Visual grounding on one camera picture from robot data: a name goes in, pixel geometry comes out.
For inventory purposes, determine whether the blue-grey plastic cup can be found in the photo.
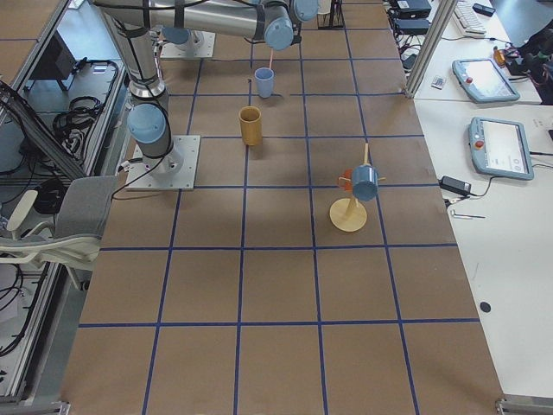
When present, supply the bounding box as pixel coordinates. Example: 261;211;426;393
254;67;275;99

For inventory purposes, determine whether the bamboo chopstick holder cup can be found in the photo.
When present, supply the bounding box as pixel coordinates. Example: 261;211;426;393
238;106;263;146

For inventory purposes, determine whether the wooden mug tree stand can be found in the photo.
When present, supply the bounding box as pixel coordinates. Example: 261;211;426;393
329;143;385;233

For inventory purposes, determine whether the orange mug on stand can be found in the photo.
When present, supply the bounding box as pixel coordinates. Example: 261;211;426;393
337;169;353;193

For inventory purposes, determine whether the blue mug on stand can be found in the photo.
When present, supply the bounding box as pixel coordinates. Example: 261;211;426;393
351;164;378;201

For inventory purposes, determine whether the allen key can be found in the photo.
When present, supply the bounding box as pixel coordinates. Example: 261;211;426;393
450;209;485;220

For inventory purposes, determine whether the black power adapter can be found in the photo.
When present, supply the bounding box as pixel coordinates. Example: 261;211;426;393
439;176;472;196

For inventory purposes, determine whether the grey office chair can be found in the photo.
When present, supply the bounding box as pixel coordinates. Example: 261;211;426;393
1;176;118;290

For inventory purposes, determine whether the teach pendant tablet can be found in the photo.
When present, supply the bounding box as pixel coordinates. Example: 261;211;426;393
452;59;520;104
467;117;534;181

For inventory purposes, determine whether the white keyboard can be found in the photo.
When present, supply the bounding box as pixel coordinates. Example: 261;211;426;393
452;1;486;38

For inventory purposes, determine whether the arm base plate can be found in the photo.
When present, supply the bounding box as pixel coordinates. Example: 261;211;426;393
160;28;215;60
125;135;200;191

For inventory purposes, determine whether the black wire mug rack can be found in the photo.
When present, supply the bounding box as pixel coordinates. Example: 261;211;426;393
317;0;345;30

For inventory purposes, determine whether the aluminium frame post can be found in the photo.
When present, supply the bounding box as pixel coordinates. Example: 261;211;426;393
404;0;457;99

